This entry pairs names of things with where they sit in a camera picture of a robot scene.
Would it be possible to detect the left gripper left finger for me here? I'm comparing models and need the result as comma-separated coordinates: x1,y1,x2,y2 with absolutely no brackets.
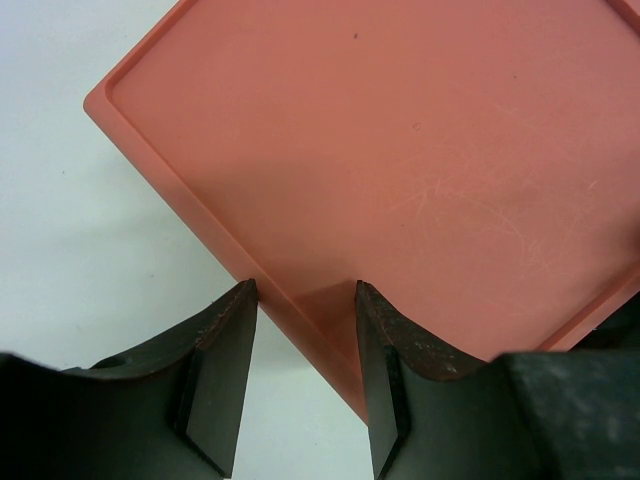
1,280,258,479

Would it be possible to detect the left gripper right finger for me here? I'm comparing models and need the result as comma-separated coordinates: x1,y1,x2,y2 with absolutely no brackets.
355,281,639,479

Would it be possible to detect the orange drawer cabinet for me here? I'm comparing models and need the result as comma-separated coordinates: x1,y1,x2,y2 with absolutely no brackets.
84,1,639,415

